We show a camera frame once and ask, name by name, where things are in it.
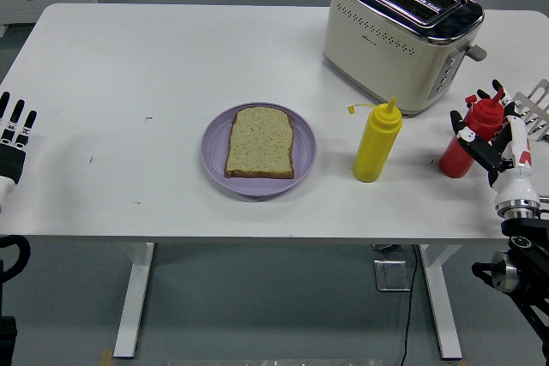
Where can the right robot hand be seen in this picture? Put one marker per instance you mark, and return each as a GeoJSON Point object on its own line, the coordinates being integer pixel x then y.
{"type": "Point", "coordinates": [514, 177]}

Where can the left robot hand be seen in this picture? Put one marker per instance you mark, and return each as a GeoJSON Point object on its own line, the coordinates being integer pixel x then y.
{"type": "Point", "coordinates": [12, 160]}

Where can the red squeeze bottle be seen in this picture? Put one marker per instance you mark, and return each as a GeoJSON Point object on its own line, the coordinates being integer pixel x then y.
{"type": "Point", "coordinates": [456, 160]}

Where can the slice of bread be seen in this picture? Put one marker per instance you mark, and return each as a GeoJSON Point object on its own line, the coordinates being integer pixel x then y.
{"type": "Point", "coordinates": [261, 143]}

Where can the silver slotted spatula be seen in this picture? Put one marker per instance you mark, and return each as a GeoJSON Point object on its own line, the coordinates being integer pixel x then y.
{"type": "Point", "coordinates": [538, 106]}

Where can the white table leg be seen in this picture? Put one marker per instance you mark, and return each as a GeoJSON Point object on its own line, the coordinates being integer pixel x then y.
{"type": "Point", "coordinates": [442, 297]}
{"type": "Point", "coordinates": [135, 297]}

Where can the yellow squeeze bottle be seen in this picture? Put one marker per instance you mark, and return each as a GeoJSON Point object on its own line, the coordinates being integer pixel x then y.
{"type": "Point", "coordinates": [377, 143]}

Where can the metal floor socket plate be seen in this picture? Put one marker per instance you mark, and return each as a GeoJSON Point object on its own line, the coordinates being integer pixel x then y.
{"type": "Point", "coordinates": [391, 275]}

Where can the cream and chrome toaster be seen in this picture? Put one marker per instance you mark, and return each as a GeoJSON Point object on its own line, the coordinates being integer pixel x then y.
{"type": "Point", "coordinates": [377, 53]}

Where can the purple plate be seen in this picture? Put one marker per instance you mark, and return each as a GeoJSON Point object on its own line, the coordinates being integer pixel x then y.
{"type": "Point", "coordinates": [306, 147]}

